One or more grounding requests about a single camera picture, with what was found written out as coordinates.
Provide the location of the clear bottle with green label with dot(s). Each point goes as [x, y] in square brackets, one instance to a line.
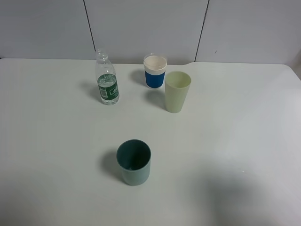
[106, 78]

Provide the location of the pale green plastic cup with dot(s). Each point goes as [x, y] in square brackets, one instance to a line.
[177, 85]

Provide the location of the teal plastic cup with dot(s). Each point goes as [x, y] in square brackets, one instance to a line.
[134, 159]

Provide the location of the white cup with blue sleeve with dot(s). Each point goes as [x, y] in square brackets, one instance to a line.
[155, 68]

